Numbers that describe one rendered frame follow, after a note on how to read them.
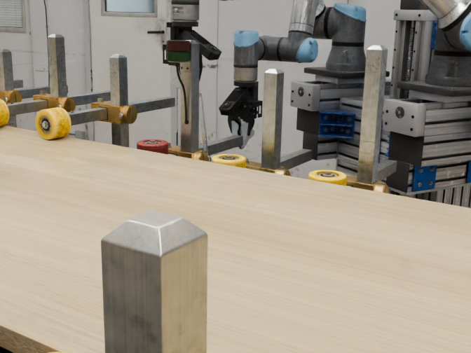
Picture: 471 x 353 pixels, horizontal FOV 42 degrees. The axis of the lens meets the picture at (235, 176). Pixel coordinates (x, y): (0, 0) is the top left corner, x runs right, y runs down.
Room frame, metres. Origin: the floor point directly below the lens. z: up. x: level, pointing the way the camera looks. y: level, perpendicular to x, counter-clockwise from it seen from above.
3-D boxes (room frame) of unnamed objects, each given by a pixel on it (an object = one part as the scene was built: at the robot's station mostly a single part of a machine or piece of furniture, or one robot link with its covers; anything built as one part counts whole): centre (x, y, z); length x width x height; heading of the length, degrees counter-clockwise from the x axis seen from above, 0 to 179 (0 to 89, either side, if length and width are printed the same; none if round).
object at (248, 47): (1.92, -0.03, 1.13); 0.09 x 0.08 x 0.11; 149
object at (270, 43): (2.00, -0.09, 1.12); 0.11 x 0.11 x 0.08; 59
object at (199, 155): (1.62, 0.14, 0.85); 0.13 x 0.06 x 0.05; 57
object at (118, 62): (1.75, 0.34, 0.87); 0.03 x 0.03 x 0.48; 57
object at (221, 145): (1.71, 0.11, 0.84); 0.43 x 0.03 x 0.04; 147
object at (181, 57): (1.57, 0.15, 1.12); 0.06 x 0.06 x 0.02
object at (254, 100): (1.93, -0.03, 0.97); 0.09 x 0.08 x 0.12; 147
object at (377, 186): (1.36, -0.28, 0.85); 0.13 x 0.06 x 0.05; 57
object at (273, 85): (1.48, -0.09, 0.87); 0.03 x 0.03 x 0.48; 57
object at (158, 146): (1.55, 0.21, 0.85); 0.08 x 0.08 x 0.11
